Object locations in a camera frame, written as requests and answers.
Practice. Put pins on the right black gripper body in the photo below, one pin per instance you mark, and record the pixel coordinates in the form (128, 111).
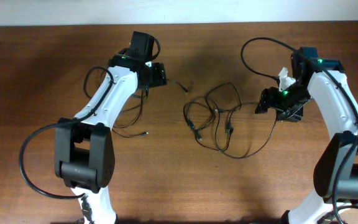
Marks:
(269, 101)

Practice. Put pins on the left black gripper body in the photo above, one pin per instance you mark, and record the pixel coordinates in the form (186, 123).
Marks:
(158, 74)

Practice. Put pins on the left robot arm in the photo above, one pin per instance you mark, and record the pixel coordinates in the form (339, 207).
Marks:
(84, 153)

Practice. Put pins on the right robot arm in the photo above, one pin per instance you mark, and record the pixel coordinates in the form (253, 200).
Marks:
(335, 176)

